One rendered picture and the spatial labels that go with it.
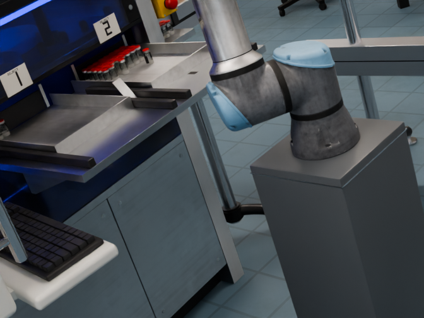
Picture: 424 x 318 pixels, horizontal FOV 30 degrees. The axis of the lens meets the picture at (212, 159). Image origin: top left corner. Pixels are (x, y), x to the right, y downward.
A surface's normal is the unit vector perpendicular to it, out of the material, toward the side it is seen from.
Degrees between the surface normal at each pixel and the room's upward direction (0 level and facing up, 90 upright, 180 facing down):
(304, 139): 72
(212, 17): 81
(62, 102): 90
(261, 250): 0
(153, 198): 90
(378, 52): 90
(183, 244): 90
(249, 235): 0
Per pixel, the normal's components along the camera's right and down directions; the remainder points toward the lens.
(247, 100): 0.11, 0.18
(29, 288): -0.29, -0.86
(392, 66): -0.62, 0.50
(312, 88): 0.20, 0.40
